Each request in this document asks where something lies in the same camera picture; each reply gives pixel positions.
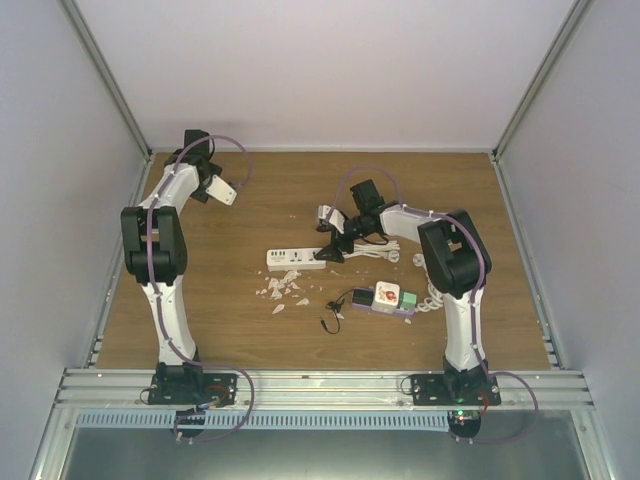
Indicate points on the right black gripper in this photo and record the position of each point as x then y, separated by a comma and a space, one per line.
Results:
331, 249

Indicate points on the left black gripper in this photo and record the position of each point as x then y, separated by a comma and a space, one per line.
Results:
200, 196

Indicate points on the white USB power strip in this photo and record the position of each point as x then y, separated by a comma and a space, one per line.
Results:
289, 259

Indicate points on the black plug adapter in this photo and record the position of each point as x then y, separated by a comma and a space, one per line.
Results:
362, 297

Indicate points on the purple power strip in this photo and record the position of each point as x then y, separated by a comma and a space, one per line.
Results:
397, 312

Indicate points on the white cartoon cube adapter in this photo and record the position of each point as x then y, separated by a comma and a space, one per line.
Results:
386, 297

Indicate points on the green cube adapter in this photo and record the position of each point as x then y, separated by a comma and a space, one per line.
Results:
407, 300

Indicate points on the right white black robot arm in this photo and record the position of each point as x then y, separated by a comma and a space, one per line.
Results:
456, 260

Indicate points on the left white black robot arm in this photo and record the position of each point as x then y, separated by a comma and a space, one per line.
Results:
154, 245

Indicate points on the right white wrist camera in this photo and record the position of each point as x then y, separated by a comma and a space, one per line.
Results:
328, 215

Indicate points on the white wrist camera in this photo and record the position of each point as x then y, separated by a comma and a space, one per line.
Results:
328, 215
218, 189

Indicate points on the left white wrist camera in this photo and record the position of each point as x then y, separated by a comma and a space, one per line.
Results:
218, 189

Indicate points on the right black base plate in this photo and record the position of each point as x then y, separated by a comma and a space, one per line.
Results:
431, 389

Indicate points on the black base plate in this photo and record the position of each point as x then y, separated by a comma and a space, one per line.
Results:
212, 389
431, 389

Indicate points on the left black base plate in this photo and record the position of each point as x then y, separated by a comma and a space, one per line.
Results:
212, 389

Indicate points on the left aluminium corner post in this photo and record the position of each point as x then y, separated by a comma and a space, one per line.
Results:
86, 38

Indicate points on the aluminium corner post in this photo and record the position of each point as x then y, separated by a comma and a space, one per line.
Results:
86, 38
568, 27

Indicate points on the aluminium front rail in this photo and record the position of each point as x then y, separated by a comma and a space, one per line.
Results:
375, 390

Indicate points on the grey slotted cable duct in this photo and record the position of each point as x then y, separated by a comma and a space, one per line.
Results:
277, 420

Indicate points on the right aluminium corner post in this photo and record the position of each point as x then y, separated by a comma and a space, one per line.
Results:
568, 27

